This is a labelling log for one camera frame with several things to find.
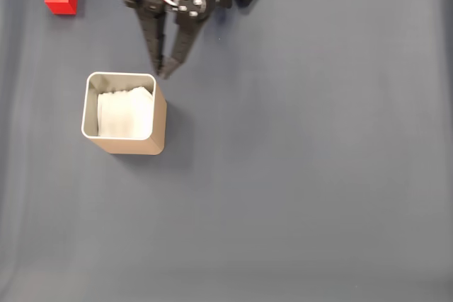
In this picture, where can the tan square metal box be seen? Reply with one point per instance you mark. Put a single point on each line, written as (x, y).
(141, 146)

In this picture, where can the white tissue paper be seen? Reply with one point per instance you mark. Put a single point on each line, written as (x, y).
(124, 114)

